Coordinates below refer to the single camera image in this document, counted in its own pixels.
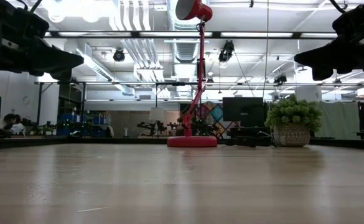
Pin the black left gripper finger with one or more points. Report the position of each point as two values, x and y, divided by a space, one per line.
62 75
60 61

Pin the black rack frame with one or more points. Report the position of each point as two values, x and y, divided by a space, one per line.
39 109

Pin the black background robot arms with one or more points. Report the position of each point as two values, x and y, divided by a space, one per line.
203 127
147 125

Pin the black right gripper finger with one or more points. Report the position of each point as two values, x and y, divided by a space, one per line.
321 57
322 74

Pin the blue storage bins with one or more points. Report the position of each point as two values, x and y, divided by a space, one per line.
66 117

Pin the black monitor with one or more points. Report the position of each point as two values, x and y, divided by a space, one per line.
242 112

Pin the black hanging studio light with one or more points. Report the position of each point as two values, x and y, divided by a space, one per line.
226 51

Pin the green curtain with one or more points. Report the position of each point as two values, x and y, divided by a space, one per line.
334 118

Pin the white shade table lamp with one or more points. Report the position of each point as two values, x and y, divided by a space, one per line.
156 114

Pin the potted green artificial plant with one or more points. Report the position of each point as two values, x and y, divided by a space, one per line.
290 115

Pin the person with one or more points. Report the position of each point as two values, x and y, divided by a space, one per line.
11 119

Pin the colourful patchwork panel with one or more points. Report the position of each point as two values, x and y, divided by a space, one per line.
212 113

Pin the red desk lamp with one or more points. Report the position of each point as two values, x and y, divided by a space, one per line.
189 141

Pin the black ceiling spotlight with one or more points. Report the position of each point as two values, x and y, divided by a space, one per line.
280 79
119 55

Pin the white bundle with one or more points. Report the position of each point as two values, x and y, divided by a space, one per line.
17 129

